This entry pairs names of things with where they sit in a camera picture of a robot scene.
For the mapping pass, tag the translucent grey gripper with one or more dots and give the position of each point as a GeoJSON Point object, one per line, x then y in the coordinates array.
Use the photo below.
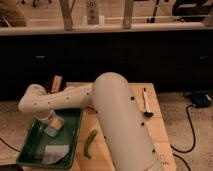
{"type": "Point", "coordinates": [49, 130]}

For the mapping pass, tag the yellow sponge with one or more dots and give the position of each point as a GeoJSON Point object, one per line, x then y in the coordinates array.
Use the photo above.
{"type": "Point", "coordinates": [57, 123]}

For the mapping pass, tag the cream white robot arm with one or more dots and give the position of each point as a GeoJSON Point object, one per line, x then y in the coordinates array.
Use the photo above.
{"type": "Point", "coordinates": [127, 137]}

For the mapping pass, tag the green plastic tray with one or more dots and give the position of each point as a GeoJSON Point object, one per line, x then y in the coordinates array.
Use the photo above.
{"type": "Point", "coordinates": [33, 148]}

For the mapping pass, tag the small wooden block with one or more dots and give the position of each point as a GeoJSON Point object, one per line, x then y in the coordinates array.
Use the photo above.
{"type": "Point", "coordinates": [56, 83]}

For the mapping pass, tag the wooden table board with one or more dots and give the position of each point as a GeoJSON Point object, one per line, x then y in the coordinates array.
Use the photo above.
{"type": "Point", "coordinates": [100, 157]}

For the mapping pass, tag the white labelled box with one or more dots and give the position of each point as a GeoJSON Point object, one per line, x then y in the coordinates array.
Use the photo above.
{"type": "Point", "coordinates": [92, 12]}

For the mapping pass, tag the blue black floor device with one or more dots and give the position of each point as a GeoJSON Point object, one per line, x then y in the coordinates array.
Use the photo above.
{"type": "Point", "coordinates": [200, 99]}

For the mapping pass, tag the left wooden post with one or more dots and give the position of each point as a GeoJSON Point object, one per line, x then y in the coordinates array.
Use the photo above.
{"type": "Point", "coordinates": [66, 14]}

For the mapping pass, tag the wooden post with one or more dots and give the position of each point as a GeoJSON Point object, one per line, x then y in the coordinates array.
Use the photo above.
{"type": "Point", "coordinates": [128, 11]}
{"type": "Point", "coordinates": [66, 14]}

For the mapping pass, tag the right wooden post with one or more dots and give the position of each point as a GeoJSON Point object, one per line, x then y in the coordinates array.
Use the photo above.
{"type": "Point", "coordinates": [128, 11]}

